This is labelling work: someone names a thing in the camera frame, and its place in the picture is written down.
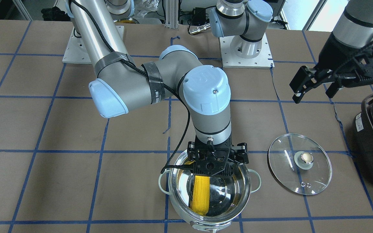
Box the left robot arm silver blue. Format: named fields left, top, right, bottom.
left=289, top=0, right=373, bottom=104

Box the aluminium frame post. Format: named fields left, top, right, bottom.
left=163, top=0, right=181, bottom=30

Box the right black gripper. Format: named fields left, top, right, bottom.
left=187, top=138, right=249, bottom=177

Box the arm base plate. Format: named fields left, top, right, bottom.
left=62, top=25, right=125, bottom=64
left=219, top=34, right=275, bottom=69

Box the yellow corn cob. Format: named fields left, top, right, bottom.
left=189, top=176, right=210, bottom=216

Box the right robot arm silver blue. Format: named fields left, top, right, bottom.
left=66, top=0, right=249, bottom=177

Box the glass pot lid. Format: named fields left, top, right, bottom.
left=267, top=134, right=333, bottom=195

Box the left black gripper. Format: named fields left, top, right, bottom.
left=289, top=33, right=373, bottom=104

